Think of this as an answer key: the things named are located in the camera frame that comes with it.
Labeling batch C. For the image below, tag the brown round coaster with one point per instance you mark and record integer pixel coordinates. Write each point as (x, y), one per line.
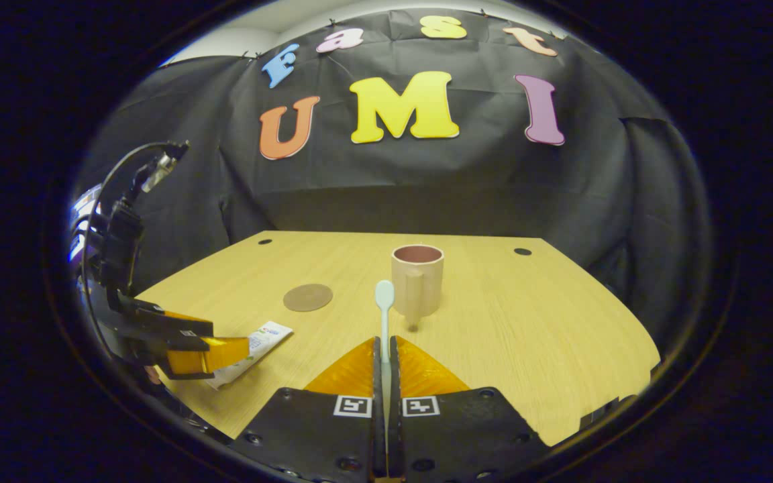
(308, 297)

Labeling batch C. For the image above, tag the white toothpaste tube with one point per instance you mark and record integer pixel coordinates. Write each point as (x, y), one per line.
(269, 334)

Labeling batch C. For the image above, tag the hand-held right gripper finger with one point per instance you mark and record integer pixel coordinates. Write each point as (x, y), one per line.
(394, 443)
(378, 443)

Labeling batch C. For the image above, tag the pale toothbrush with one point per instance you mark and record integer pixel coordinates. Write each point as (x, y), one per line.
(384, 295)

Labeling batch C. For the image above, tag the black backdrop cloth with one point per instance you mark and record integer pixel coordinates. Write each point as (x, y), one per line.
(427, 188)

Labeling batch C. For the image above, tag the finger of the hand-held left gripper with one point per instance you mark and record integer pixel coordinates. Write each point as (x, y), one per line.
(178, 322)
(215, 355)

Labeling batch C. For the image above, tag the beige cup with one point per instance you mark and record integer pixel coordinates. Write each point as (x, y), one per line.
(430, 282)

